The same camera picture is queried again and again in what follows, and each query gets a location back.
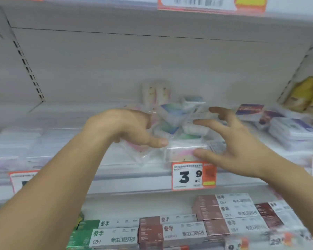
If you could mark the person's left hand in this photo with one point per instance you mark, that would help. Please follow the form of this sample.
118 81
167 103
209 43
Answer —
125 124

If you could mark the person's right hand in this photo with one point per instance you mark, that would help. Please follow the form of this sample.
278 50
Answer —
242 156

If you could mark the pink label small box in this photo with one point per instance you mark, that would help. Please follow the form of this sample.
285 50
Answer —
138 153

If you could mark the pile of teal small boxes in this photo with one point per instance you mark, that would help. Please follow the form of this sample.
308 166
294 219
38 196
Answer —
172 108

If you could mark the pile of red small boxes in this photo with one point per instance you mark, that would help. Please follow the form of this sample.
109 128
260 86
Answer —
292 132

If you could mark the pile of pink small boxes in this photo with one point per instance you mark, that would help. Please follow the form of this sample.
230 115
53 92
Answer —
182 154

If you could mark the person's left forearm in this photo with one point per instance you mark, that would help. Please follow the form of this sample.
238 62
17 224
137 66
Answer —
41 192

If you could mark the person's right forearm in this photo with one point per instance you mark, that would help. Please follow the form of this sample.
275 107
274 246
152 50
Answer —
297 192

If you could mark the green yellow toothpaste box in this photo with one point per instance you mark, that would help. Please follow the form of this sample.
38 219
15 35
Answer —
79 221

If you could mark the row of yellow detergent bottles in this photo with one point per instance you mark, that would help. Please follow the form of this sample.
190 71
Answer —
305 94

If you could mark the stack of maroon toothpaste boxes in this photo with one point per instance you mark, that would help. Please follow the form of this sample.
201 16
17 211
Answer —
151 231

